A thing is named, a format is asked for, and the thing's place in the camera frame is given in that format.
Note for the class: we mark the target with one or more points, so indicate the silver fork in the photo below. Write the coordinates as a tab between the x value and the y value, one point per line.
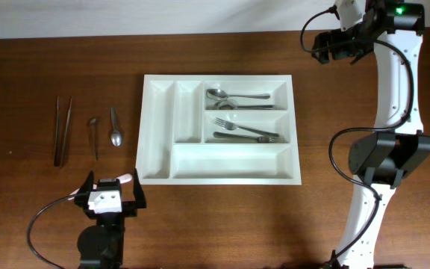
233	126
257	139

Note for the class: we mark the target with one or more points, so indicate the small teaspoon dark handle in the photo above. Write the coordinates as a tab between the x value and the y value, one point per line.
93	135

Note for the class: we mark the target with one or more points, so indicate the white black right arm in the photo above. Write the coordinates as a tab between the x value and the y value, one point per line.
396	145

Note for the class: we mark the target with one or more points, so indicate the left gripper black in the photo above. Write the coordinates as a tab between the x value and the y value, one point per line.
131	207

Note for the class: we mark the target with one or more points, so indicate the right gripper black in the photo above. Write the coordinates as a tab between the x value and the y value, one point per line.
335	36

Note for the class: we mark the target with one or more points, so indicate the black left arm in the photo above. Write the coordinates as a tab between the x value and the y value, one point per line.
101	245

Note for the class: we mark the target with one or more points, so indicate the white plastic cutlery tray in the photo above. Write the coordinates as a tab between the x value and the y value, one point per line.
176	145

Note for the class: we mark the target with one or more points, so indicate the small silver teaspoon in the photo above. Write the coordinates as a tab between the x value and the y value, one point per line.
116	136

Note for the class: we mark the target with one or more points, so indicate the silver tablespoon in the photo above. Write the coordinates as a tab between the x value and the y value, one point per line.
226	105
220	95

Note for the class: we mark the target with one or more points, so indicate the pink white spoon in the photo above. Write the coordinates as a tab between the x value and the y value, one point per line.
123	179

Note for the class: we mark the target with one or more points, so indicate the dark metal chopstick right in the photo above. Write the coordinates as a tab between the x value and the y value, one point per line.
65	134

